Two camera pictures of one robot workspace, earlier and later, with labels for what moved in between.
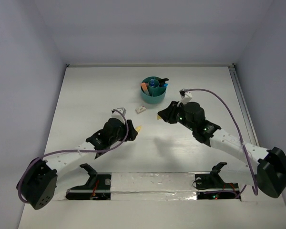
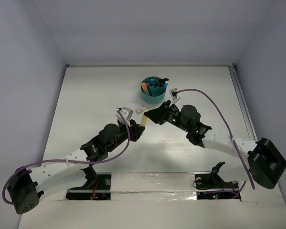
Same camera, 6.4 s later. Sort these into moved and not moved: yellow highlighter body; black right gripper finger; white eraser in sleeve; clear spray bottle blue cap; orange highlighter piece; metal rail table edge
Moved: black right gripper finger; yellow highlighter body
Not moved: orange highlighter piece; white eraser in sleeve; metal rail table edge; clear spray bottle blue cap
